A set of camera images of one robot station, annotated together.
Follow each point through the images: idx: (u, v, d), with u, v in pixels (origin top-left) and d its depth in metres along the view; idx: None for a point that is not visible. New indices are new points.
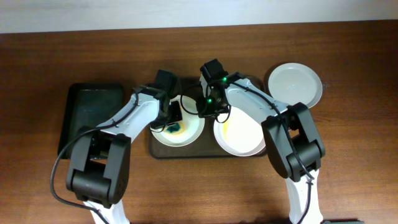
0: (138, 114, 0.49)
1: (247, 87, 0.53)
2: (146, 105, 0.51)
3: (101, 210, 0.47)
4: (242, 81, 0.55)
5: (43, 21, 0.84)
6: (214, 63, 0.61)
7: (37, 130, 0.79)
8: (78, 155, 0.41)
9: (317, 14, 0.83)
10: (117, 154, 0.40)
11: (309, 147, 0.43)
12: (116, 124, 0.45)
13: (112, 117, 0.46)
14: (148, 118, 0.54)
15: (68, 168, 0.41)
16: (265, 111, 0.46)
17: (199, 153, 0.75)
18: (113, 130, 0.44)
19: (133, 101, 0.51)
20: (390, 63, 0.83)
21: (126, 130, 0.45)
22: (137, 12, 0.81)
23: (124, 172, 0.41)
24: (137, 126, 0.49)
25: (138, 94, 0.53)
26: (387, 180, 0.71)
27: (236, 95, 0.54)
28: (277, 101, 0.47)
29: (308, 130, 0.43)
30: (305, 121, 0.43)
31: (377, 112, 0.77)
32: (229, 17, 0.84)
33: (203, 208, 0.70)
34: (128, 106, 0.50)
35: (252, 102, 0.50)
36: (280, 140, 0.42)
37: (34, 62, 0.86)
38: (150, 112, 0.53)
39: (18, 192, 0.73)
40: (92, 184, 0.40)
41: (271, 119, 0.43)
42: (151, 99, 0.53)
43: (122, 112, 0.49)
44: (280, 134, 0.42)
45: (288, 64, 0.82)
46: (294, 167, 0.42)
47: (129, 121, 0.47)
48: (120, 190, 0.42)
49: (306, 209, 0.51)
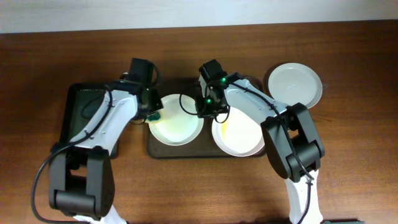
0: (114, 116, 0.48)
1: (246, 88, 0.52)
2: (121, 104, 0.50)
3: (92, 220, 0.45)
4: (240, 81, 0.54)
5: (41, 20, 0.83)
6: (213, 63, 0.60)
7: (36, 130, 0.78)
8: (55, 173, 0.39)
9: (317, 14, 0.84)
10: (96, 168, 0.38)
11: (308, 148, 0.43)
12: (91, 136, 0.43)
13: (85, 128, 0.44)
14: (127, 117, 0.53)
15: (49, 189, 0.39)
16: (264, 112, 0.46)
17: (199, 153, 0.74)
18: (88, 144, 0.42)
19: (107, 102, 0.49)
20: (388, 64, 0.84)
21: (102, 140, 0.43)
22: (137, 12, 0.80)
23: (108, 185, 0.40)
24: (114, 129, 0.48)
25: (112, 92, 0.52)
26: (387, 180, 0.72)
27: (234, 96, 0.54)
28: (277, 101, 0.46)
29: (308, 130, 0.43)
30: (305, 121, 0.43)
31: (377, 113, 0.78)
32: (229, 17, 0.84)
33: (204, 209, 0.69)
34: (102, 107, 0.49)
35: (251, 104, 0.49)
36: (280, 140, 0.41)
37: (32, 61, 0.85)
38: (126, 111, 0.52)
39: (15, 193, 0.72)
40: (76, 201, 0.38)
41: (270, 120, 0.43)
42: (125, 95, 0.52)
43: (97, 116, 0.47)
44: (280, 134, 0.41)
45: (288, 64, 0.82)
46: (293, 167, 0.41)
47: (105, 127, 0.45)
48: (107, 202, 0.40)
49: (306, 210, 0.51)
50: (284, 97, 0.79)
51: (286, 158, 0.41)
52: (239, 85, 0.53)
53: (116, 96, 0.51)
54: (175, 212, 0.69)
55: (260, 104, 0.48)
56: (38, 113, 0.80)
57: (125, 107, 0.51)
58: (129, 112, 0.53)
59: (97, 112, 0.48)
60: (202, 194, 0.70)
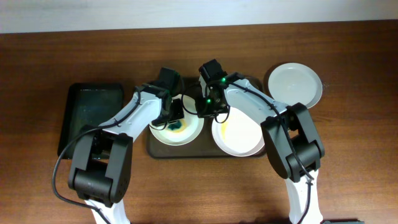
0: (141, 112, 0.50)
1: (245, 87, 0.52)
2: (148, 104, 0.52)
3: (102, 210, 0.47)
4: (240, 81, 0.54)
5: (41, 20, 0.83)
6: (213, 63, 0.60)
7: (36, 130, 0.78)
8: (81, 153, 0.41)
9: (316, 14, 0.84)
10: (119, 153, 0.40)
11: (308, 147, 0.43)
12: (118, 124, 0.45)
13: (114, 116, 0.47)
14: (150, 117, 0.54)
15: (71, 167, 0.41)
16: (264, 111, 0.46)
17: (199, 153, 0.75)
18: (115, 130, 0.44)
19: (135, 99, 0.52)
20: (388, 63, 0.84)
21: (127, 129, 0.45)
22: (137, 12, 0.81)
23: (125, 172, 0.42)
24: (138, 126, 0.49)
25: (141, 93, 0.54)
26: (387, 180, 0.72)
27: (234, 95, 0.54)
28: (277, 101, 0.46)
29: (308, 130, 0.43)
30: (305, 121, 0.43)
31: (377, 113, 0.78)
32: (229, 17, 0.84)
33: (204, 209, 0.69)
34: (130, 104, 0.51)
35: (251, 104, 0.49)
36: (280, 140, 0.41)
37: (32, 61, 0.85)
38: (151, 110, 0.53)
39: (15, 193, 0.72)
40: (94, 183, 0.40)
41: (270, 119, 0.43)
42: (152, 98, 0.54)
43: (126, 110, 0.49)
44: (279, 134, 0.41)
45: (288, 64, 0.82)
46: (293, 167, 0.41)
47: (132, 120, 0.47)
48: (121, 191, 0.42)
49: (306, 209, 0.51)
50: (285, 97, 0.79)
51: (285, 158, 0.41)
52: (239, 85, 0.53)
53: (145, 96, 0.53)
54: (175, 212, 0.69)
55: (260, 103, 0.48)
56: (38, 113, 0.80)
57: (152, 107, 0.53)
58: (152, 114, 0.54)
59: (126, 107, 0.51)
60: (202, 194, 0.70)
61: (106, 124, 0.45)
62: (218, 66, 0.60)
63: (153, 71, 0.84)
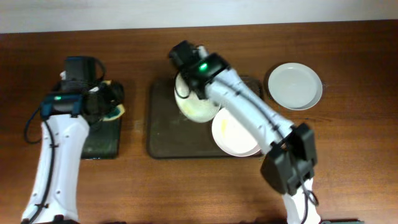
0: (59, 157, 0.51)
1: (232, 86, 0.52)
2: (64, 142, 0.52)
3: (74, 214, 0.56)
4: (226, 73, 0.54)
5: (41, 20, 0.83)
6: (183, 47, 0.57)
7: (37, 131, 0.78)
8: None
9: (317, 14, 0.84)
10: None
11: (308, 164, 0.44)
12: (45, 204, 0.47)
13: (36, 193, 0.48)
14: (81, 140, 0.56)
15: None
16: (266, 130, 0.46)
17: (199, 153, 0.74)
18: (47, 216, 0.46)
19: (50, 142, 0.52)
20: (389, 63, 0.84)
21: (56, 200, 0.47)
22: (137, 12, 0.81)
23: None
24: (70, 165, 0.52)
25: (48, 124, 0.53)
26: (387, 180, 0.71)
27: (221, 96, 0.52)
28: (276, 117, 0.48)
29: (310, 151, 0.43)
30: (308, 144, 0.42)
31: (377, 113, 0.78)
32: (229, 17, 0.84)
33: (203, 209, 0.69)
34: (46, 150, 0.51)
35: (245, 110, 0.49)
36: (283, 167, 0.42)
37: (32, 61, 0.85)
38: (76, 139, 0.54)
39: (15, 193, 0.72)
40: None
41: (276, 149, 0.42)
42: (67, 119, 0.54)
43: (46, 167, 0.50)
44: (283, 162, 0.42)
45: (288, 64, 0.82)
46: (291, 184, 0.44)
47: (56, 183, 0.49)
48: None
49: (304, 218, 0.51)
50: (285, 97, 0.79)
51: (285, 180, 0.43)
52: (229, 86, 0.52)
53: (56, 128, 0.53)
54: (175, 212, 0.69)
55: (258, 118, 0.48)
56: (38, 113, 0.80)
57: (77, 129, 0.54)
58: (80, 132, 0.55)
59: (42, 160, 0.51)
60: (202, 194, 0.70)
61: (32, 211, 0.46)
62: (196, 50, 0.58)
63: (153, 71, 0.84)
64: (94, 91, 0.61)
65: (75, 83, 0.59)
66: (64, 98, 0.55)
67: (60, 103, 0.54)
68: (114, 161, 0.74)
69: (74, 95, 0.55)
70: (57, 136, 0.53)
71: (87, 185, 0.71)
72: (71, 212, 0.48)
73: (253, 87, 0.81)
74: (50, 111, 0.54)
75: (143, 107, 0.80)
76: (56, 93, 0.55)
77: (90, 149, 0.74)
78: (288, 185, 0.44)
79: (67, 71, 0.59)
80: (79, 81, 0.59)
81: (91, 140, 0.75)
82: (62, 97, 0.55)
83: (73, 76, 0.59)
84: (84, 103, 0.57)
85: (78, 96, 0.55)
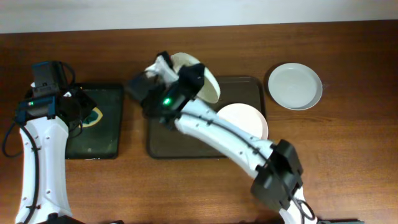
0: (43, 158, 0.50)
1: (199, 114, 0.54)
2: (46, 143, 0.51)
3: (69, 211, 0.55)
4: (191, 104, 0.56)
5: (41, 20, 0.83)
6: (138, 82, 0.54)
7: None
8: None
9: (316, 14, 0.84)
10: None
11: (295, 177, 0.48)
12: (37, 205, 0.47)
13: (25, 197, 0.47)
14: (63, 140, 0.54)
15: None
16: (248, 155, 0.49)
17: (199, 153, 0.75)
18: (41, 216, 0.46)
19: (30, 146, 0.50)
20: (389, 64, 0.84)
21: (48, 200, 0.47)
22: (137, 12, 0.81)
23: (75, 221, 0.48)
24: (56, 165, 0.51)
25: (25, 129, 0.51)
26: (387, 180, 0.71)
27: (192, 129, 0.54)
28: (254, 140, 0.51)
29: (292, 165, 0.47)
30: (290, 160, 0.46)
31: (377, 113, 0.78)
32: (229, 17, 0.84)
33: (203, 209, 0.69)
34: (28, 154, 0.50)
35: (222, 137, 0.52)
36: (271, 186, 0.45)
37: (31, 61, 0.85)
38: (58, 139, 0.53)
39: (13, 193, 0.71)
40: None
41: (262, 172, 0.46)
42: (45, 121, 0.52)
43: (31, 170, 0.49)
44: (272, 182, 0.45)
45: (288, 64, 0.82)
46: (284, 200, 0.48)
47: (45, 185, 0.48)
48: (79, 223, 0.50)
49: None
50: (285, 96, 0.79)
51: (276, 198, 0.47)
52: (193, 117, 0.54)
53: (37, 130, 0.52)
54: (175, 212, 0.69)
55: (237, 145, 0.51)
56: None
57: (58, 130, 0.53)
58: (60, 133, 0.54)
59: (26, 164, 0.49)
60: (202, 194, 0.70)
61: (23, 214, 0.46)
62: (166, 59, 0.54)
63: None
64: (68, 96, 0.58)
65: (46, 87, 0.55)
66: (38, 102, 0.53)
67: (35, 107, 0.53)
68: (114, 161, 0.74)
69: (48, 98, 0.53)
70: (38, 139, 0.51)
71: (86, 185, 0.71)
72: (64, 210, 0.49)
73: (253, 87, 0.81)
74: (25, 118, 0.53)
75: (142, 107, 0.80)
76: (30, 99, 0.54)
77: (90, 149, 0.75)
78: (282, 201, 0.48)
79: (35, 78, 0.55)
80: (50, 84, 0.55)
81: (92, 140, 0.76)
82: (35, 101, 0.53)
83: (43, 80, 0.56)
84: (61, 105, 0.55)
85: (51, 98, 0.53)
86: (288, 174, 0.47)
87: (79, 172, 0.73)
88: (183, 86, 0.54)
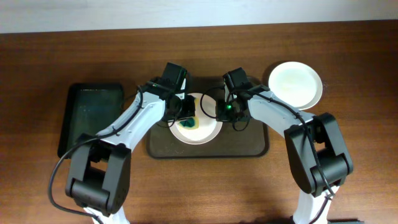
0: (143, 116, 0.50)
1: (270, 96, 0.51)
2: (150, 107, 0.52)
3: (100, 216, 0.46)
4: (268, 93, 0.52)
5: (41, 21, 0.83)
6: (239, 73, 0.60)
7: (37, 130, 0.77)
8: (78, 161, 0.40)
9: (316, 14, 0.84)
10: (117, 163, 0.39)
11: (331, 163, 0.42)
12: (117, 132, 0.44)
13: (113, 125, 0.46)
14: (149, 122, 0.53)
15: (68, 177, 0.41)
16: (289, 121, 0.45)
17: (199, 153, 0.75)
18: (114, 140, 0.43)
19: (137, 104, 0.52)
20: (388, 63, 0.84)
21: (127, 138, 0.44)
22: (138, 12, 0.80)
23: (123, 184, 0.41)
24: (140, 130, 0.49)
25: (143, 94, 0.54)
26: (387, 180, 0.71)
27: (258, 104, 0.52)
28: (301, 111, 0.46)
29: (336, 142, 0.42)
30: (332, 132, 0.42)
31: (377, 112, 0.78)
32: (229, 18, 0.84)
33: (203, 208, 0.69)
34: (132, 107, 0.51)
35: (274, 112, 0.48)
36: (305, 152, 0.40)
37: (32, 61, 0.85)
38: (150, 115, 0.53)
39: (15, 193, 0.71)
40: (91, 193, 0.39)
41: (295, 128, 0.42)
42: (153, 98, 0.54)
43: (126, 116, 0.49)
44: (303, 147, 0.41)
45: (282, 67, 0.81)
46: (320, 182, 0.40)
47: (131, 126, 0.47)
48: (119, 201, 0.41)
49: (315, 218, 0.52)
50: (278, 94, 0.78)
51: (308, 170, 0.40)
52: (264, 94, 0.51)
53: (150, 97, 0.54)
54: (175, 213, 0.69)
55: (285, 112, 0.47)
56: (38, 112, 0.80)
57: (155, 108, 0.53)
58: (152, 115, 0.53)
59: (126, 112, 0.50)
60: (202, 194, 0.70)
61: (103, 133, 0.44)
62: (311, 75, 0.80)
63: (153, 71, 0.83)
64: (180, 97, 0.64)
65: (166, 84, 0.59)
66: (161, 86, 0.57)
67: (158, 88, 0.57)
68: None
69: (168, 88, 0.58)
70: (145, 103, 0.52)
71: None
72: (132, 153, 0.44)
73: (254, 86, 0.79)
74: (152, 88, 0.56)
75: None
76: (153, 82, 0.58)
77: None
78: (314, 178, 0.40)
79: (167, 74, 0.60)
80: (173, 83, 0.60)
81: None
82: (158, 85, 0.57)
83: (173, 78, 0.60)
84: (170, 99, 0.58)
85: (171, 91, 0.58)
86: (322, 159, 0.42)
87: None
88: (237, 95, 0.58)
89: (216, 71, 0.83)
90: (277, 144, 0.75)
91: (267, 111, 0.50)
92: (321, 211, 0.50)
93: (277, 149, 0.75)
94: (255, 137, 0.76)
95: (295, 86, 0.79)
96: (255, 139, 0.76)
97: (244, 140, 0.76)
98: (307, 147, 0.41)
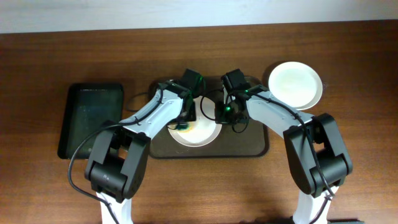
0: (161, 111, 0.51)
1: (268, 98, 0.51)
2: (170, 103, 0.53)
3: (112, 204, 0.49)
4: (266, 93, 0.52)
5: (41, 21, 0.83)
6: (237, 74, 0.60)
7: (37, 131, 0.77)
8: (99, 146, 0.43)
9: (316, 14, 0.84)
10: (136, 151, 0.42)
11: (331, 163, 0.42)
12: (138, 122, 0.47)
13: (135, 115, 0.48)
14: (167, 117, 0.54)
15: (88, 160, 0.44)
16: (288, 121, 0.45)
17: (199, 153, 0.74)
18: (135, 129, 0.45)
19: (157, 100, 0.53)
20: (388, 63, 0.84)
21: (147, 129, 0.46)
22: (138, 12, 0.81)
23: (140, 170, 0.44)
24: (157, 126, 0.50)
25: (163, 91, 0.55)
26: (387, 180, 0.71)
27: (255, 105, 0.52)
28: (300, 111, 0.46)
29: (334, 142, 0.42)
30: (331, 132, 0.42)
31: (377, 112, 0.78)
32: (228, 18, 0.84)
33: (203, 208, 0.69)
34: (153, 101, 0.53)
35: (273, 112, 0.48)
36: (304, 154, 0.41)
37: (33, 61, 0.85)
38: (170, 111, 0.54)
39: (15, 193, 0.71)
40: (110, 177, 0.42)
41: (293, 129, 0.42)
42: (173, 95, 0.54)
43: (147, 109, 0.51)
44: (303, 147, 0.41)
45: (282, 67, 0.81)
46: (320, 183, 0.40)
47: (151, 120, 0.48)
48: (134, 187, 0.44)
49: (315, 218, 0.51)
50: (278, 94, 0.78)
51: (308, 170, 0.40)
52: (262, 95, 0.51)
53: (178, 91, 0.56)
54: (175, 213, 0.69)
55: (284, 113, 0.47)
56: (38, 112, 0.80)
57: (173, 105, 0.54)
58: (170, 112, 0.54)
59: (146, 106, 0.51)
60: (202, 194, 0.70)
61: (125, 121, 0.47)
62: (311, 75, 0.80)
63: (153, 71, 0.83)
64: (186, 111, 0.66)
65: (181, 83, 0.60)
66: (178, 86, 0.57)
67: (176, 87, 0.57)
68: None
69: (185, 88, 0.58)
70: (165, 99, 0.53)
71: (87, 185, 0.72)
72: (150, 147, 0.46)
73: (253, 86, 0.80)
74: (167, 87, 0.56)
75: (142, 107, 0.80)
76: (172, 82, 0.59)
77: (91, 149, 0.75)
78: (314, 180, 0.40)
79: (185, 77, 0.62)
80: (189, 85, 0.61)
81: (91, 139, 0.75)
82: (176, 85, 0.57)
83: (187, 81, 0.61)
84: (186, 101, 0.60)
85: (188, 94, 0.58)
86: (322, 160, 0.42)
87: (81, 172, 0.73)
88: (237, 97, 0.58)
89: (216, 72, 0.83)
90: (277, 144, 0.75)
91: (265, 111, 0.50)
92: (321, 211, 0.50)
93: (277, 149, 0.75)
94: (255, 137, 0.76)
95: (295, 86, 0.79)
96: (255, 139, 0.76)
97: (244, 140, 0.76)
98: (307, 147, 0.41)
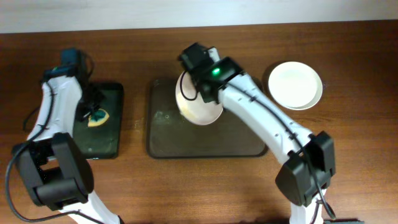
0: (60, 99, 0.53)
1: (253, 95, 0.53)
2: (63, 88, 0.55)
3: (81, 210, 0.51)
4: (240, 78, 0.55)
5: (42, 20, 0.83)
6: (197, 52, 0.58)
7: None
8: (27, 172, 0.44)
9: (315, 14, 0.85)
10: (63, 153, 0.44)
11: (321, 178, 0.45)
12: (46, 127, 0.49)
13: (38, 122, 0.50)
14: (74, 97, 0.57)
15: (28, 190, 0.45)
16: (283, 139, 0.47)
17: (199, 152, 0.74)
18: (48, 134, 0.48)
19: (48, 92, 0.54)
20: (388, 63, 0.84)
21: (58, 127, 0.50)
22: (138, 12, 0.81)
23: (82, 163, 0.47)
24: (67, 114, 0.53)
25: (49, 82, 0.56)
26: (387, 180, 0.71)
27: (237, 104, 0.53)
28: (293, 124, 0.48)
29: (328, 162, 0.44)
30: (326, 153, 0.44)
31: (377, 112, 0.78)
32: (229, 17, 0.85)
33: (203, 208, 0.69)
34: (46, 96, 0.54)
35: (261, 118, 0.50)
36: (302, 180, 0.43)
37: (32, 61, 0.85)
38: (72, 91, 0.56)
39: (15, 193, 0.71)
40: (57, 186, 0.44)
41: (294, 160, 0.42)
42: (63, 79, 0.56)
43: (46, 108, 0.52)
44: (302, 176, 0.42)
45: (282, 67, 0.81)
46: (310, 198, 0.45)
47: (56, 116, 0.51)
48: (87, 180, 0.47)
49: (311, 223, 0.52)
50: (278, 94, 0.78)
51: (303, 192, 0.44)
52: (244, 92, 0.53)
53: (55, 85, 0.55)
54: (175, 212, 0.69)
55: (275, 125, 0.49)
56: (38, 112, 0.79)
57: (71, 86, 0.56)
58: (74, 90, 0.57)
59: (43, 105, 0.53)
60: (202, 194, 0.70)
61: (33, 134, 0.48)
62: (311, 75, 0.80)
63: (153, 71, 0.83)
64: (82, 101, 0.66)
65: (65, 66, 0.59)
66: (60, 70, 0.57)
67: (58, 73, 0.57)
68: (114, 160, 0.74)
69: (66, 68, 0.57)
70: (56, 89, 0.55)
71: None
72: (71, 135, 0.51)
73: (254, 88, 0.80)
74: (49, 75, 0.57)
75: (143, 107, 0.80)
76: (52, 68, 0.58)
77: (91, 149, 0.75)
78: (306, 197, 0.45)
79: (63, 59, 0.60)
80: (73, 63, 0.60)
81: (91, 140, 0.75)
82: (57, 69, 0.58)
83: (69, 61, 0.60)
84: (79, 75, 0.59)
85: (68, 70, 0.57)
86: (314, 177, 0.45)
87: None
88: (204, 82, 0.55)
89: None
90: None
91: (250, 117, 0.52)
92: (315, 216, 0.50)
93: None
94: (255, 137, 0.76)
95: (295, 86, 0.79)
96: (255, 138, 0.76)
97: (244, 140, 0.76)
98: (305, 173, 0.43)
